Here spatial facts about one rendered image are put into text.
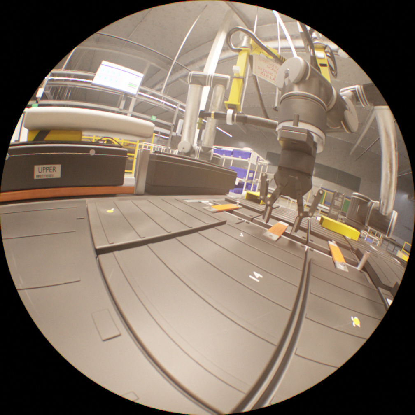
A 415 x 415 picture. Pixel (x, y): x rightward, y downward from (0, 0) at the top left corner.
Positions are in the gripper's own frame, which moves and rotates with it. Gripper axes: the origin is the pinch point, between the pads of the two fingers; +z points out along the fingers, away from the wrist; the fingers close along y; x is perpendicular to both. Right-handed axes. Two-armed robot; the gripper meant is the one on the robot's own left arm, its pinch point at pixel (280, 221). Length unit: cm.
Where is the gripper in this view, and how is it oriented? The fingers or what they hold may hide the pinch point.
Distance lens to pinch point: 31.4
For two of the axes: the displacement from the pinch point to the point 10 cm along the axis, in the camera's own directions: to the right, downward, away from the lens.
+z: -2.0, 9.4, 2.6
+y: -7.3, -3.2, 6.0
